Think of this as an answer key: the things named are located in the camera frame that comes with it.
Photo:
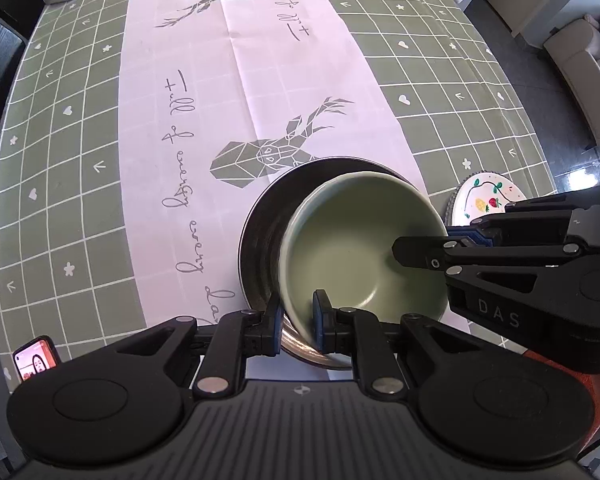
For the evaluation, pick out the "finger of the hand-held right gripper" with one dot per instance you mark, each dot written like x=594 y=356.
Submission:
x=430 y=255
x=530 y=217

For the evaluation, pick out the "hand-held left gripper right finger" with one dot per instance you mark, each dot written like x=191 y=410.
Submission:
x=320 y=321

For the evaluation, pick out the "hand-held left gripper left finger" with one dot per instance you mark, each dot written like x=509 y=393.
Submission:
x=277 y=321

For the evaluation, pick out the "flowered glass plate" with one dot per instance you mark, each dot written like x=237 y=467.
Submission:
x=450 y=210

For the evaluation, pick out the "green ceramic bowl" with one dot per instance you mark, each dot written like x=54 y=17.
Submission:
x=340 y=250

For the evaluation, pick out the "white fruit-print plate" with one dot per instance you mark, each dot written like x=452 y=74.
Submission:
x=485 y=190

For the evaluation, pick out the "beige sofa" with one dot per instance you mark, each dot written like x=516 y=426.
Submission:
x=580 y=85

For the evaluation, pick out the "red smartphone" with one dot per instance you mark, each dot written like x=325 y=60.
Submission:
x=35 y=360

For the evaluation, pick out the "pink printed table runner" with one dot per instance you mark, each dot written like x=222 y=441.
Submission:
x=205 y=85

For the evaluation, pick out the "green checked tablecloth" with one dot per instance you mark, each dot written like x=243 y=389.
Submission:
x=80 y=160

